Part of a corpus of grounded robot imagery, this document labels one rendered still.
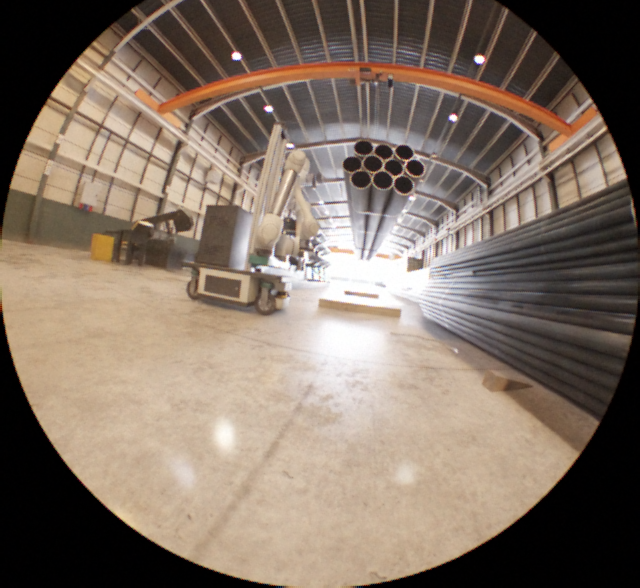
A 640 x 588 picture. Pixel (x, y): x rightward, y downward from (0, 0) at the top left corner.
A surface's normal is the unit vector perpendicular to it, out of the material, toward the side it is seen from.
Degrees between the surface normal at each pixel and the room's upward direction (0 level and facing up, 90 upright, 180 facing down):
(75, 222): 90
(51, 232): 90
